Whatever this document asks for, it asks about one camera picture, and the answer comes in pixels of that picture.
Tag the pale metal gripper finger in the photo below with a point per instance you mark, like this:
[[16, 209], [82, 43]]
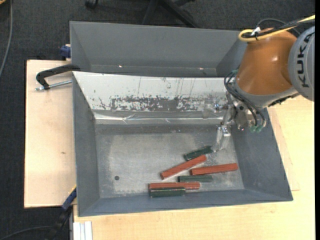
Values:
[[218, 139], [225, 140]]

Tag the dark green flat block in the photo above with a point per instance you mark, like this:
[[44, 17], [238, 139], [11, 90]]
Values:
[[167, 193], [195, 178], [197, 153]]

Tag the red-brown flat block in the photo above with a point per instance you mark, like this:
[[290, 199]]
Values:
[[183, 167], [175, 185], [213, 169]]

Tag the grey metal bin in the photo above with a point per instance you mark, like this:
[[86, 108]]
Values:
[[140, 149]]

